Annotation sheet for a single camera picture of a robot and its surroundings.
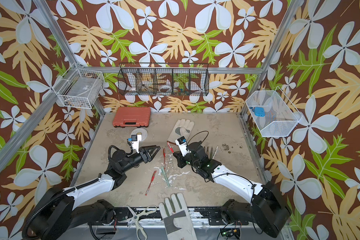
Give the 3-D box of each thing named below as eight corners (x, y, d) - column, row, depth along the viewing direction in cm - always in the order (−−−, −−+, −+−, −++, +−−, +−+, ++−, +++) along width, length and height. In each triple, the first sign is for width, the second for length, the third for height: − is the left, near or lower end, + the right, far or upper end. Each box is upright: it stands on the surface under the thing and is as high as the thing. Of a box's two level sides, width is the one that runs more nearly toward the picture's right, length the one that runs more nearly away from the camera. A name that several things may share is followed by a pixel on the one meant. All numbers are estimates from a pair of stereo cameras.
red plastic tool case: (113, 128, 113) (110, 124, 109) (119, 111, 125) (117, 106, 121) (148, 129, 113) (147, 124, 109) (151, 111, 125) (150, 107, 121)
